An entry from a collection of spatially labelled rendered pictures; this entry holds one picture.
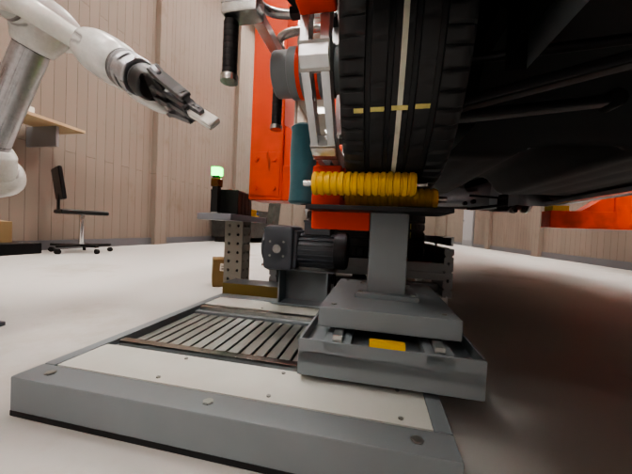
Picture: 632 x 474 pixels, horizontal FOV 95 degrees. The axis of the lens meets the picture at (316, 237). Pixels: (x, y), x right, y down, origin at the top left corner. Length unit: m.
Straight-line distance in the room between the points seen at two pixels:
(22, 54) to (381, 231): 1.32
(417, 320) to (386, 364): 0.11
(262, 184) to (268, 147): 0.17
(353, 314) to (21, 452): 0.62
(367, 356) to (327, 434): 0.17
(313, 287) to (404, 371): 0.71
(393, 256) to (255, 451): 0.51
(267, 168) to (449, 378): 1.08
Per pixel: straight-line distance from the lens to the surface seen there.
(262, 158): 1.40
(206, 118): 0.73
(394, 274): 0.79
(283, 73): 0.92
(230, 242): 1.58
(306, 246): 1.11
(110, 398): 0.70
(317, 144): 0.74
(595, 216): 3.77
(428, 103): 0.63
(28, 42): 1.49
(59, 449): 0.76
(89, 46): 0.95
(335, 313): 0.66
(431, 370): 0.65
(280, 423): 0.56
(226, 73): 0.82
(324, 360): 0.65
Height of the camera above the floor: 0.40
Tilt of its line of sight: 1 degrees down
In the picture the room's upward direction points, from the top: 3 degrees clockwise
